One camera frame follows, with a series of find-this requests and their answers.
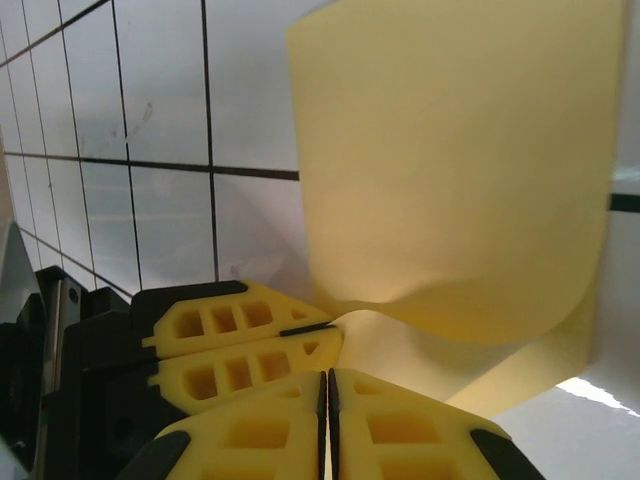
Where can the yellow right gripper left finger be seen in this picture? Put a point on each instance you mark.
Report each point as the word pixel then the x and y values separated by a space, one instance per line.
pixel 250 440

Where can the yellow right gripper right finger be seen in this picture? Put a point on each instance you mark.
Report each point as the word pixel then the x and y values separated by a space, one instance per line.
pixel 400 440

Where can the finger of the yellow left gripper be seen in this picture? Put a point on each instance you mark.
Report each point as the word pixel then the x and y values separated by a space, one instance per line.
pixel 225 320
pixel 240 372

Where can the yellow cloth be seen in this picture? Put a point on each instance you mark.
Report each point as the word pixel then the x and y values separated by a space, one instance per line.
pixel 450 175

